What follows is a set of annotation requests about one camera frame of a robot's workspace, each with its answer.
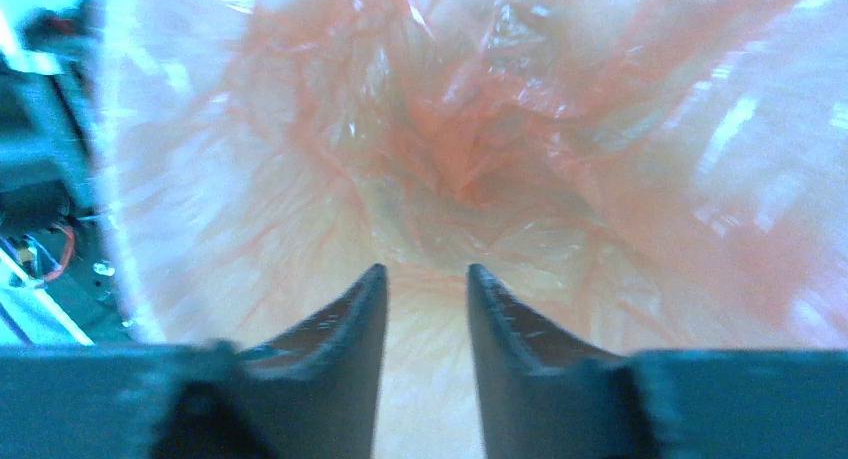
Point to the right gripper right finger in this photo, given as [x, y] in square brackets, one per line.
[545, 393]

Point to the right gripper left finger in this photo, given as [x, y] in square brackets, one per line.
[310, 392]

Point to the red plastic trash bag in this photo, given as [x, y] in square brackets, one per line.
[648, 173]

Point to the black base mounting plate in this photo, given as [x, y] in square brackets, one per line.
[58, 284]

